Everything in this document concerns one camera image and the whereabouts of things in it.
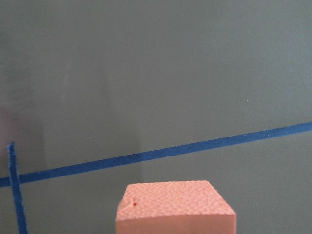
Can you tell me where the orange foam block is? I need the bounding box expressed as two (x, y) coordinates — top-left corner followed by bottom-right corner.
(115, 180), (237, 234)

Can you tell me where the brown paper table mat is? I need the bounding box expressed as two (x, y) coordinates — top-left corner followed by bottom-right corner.
(0, 0), (312, 234)

